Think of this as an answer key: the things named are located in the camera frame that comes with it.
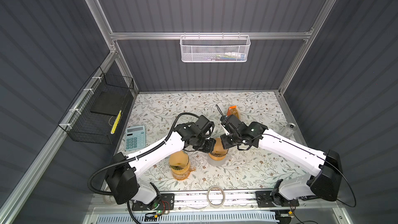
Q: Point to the clear plastic bottle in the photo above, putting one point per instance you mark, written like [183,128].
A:
[288,130]

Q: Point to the black wire basket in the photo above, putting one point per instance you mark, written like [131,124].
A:
[90,118]

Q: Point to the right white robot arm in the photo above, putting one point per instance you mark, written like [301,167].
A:
[323,169]

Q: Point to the orange glass carafe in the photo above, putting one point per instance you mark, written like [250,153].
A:
[182,174]

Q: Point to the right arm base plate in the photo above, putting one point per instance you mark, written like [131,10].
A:
[265,198]

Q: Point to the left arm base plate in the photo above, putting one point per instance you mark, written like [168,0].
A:
[166,202]

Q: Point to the light blue calculator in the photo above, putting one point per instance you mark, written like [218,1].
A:
[135,138]

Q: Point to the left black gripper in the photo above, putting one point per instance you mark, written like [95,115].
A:
[207,144]

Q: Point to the orange coffee filter box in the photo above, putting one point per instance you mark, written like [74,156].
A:
[233,110]

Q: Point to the white vented cable duct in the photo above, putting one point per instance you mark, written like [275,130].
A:
[223,217]

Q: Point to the yellow striped stick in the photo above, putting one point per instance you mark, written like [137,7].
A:
[116,122]

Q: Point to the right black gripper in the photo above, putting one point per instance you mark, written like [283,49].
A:
[226,140]

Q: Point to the tape roll centre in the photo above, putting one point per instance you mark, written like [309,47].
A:
[215,197]

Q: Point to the green glass dripper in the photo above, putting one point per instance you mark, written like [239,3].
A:
[181,169]

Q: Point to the clear tape roll left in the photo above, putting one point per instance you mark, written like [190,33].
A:
[109,200]

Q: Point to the white wire basket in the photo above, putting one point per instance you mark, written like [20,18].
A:
[214,48]

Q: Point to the grey glass dripper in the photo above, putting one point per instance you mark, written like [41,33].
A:
[218,156]

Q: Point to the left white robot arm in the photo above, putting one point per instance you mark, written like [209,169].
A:
[121,178]

